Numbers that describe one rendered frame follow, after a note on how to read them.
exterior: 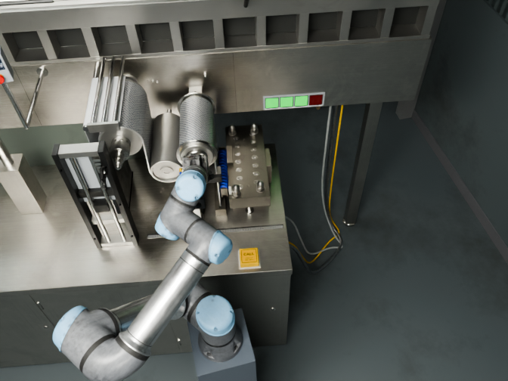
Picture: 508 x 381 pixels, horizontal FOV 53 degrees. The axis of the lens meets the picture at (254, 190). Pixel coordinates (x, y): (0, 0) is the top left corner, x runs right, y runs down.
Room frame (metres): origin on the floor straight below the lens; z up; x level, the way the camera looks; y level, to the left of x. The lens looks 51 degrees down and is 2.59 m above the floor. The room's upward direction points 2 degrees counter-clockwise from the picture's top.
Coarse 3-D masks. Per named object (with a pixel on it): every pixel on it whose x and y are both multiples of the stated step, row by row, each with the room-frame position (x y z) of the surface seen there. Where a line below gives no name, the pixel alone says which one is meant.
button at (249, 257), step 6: (240, 252) 1.03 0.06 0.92; (246, 252) 1.03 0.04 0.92; (252, 252) 1.03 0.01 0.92; (240, 258) 1.01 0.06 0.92; (246, 258) 1.00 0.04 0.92; (252, 258) 1.00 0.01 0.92; (258, 258) 1.00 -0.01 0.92; (240, 264) 0.98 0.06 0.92; (246, 264) 0.98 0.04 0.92; (252, 264) 0.98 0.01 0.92; (258, 264) 0.98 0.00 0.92
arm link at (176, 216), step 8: (168, 200) 0.83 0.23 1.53; (176, 200) 0.81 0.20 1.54; (168, 208) 0.80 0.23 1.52; (176, 208) 0.80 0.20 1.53; (184, 208) 0.80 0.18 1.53; (192, 208) 0.81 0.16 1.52; (160, 216) 0.80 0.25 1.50; (168, 216) 0.79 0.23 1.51; (176, 216) 0.78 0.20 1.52; (184, 216) 0.78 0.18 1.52; (192, 216) 0.78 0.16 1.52; (160, 224) 0.78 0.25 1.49; (168, 224) 0.77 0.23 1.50; (176, 224) 0.76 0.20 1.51; (184, 224) 0.76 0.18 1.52; (160, 232) 0.76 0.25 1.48; (168, 232) 0.75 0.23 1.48; (176, 232) 0.75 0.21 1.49; (184, 232) 0.74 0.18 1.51
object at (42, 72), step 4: (40, 68) 1.54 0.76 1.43; (44, 68) 1.54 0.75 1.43; (40, 72) 1.53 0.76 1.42; (44, 72) 1.54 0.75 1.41; (40, 76) 1.50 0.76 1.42; (40, 80) 1.48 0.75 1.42; (36, 84) 1.46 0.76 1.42; (40, 84) 1.47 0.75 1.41; (36, 88) 1.44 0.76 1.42; (36, 92) 1.42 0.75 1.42; (36, 96) 1.40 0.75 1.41; (32, 100) 1.38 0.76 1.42; (36, 100) 1.38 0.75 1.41; (32, 104) 1.35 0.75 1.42; (32, 108) 1.33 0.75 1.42; (28, 112) 1.32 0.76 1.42; (32, 112) 1.32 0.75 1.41; (28, 116) 1.29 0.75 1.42; (32, 116) 1.30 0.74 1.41; (28, 120) 1.27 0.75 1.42; (28, 124) 1.26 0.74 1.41; (24, 128) 1.24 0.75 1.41; (28, 128) 1.25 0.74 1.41
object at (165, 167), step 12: (156, 120) 1.46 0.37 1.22; (168, 120) 1.44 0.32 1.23; (156, 132) 1.39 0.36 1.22; (168, 132) 1.38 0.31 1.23; (156, 144) 1.32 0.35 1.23; (168, 144) 1.31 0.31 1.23; (156, 156) 1.26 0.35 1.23; (168, 156) 1.25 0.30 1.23; (156, 168) 1.24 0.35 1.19; (168, 168) 1.23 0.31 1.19; (180, 168) 1.23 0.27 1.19; (168, 180) 1.24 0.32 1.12
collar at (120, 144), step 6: (114, 138) 1.23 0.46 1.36; (120, 138) 1.22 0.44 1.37; (126, 138) 1.23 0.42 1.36; (114, 144) 1.20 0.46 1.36; (120, 144) 1.19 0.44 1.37; (126, 144) 1.20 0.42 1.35; (114, 150) 1.18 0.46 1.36; (120, 150) 1.18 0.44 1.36; (126, 150) 1.18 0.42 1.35; (126, 156) 1.18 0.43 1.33
